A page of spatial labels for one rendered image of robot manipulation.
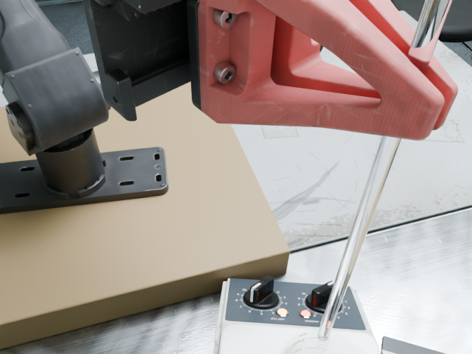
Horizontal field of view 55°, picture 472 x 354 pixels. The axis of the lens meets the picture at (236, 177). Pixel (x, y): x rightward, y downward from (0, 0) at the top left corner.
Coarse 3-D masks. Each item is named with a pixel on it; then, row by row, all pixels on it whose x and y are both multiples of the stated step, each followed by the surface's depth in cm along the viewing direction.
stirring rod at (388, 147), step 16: (432, 0) 11; (448, 0) 11; (432, 16) 11; (416, 32) 12; (432, 32) 11; (416, 48) 12; (432, 48) 12; (416, 64) 12; (384, 144) 14; (384, 160) 14; (368, 176) 15; (384, 176) 15; (368, 192) 16; (368, 208) 16; (368, 224) 17; (352, 240) 18; (352, 256) 18; (352, 272) 19; (336, 288) 20; (336, 304) 21; (320, 336) 24
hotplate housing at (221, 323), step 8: (224, 288) 44; (352, 288) 44; (224, 296) 42; (224, 304) 40; (360, 304) 42; (224, 312) 39; (360, 312) 40; (224, 320) 38; (216, 328) 37; (368, 328) 38; (216, 336) 37; (216, 344) 36; (216, 352) 36
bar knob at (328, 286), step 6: (330, 282) 41; (318, 288) 40; (324, 288) 40; (330, 288) 40; (312, 294) 40; (318, 294) 39; (324, 294) 40; (306, 300) 41; (312, 300) 40; (318, 300) 39; (324, 300) 40; (312, 306) 40; (318, 306) 40; (324, 306) 40; (318, 312) 39
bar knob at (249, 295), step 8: (264, 280) 41; (272, 280) 41; (256, 288) 40; (264, 288) 40; (272, 288) 41; (248, 296) 41; (256, 296) 39; (264, 296) 40; (272, 296) 41; (248, 304) 40; (256, 304) 40; (264, 304) 40; (272, 304) 40
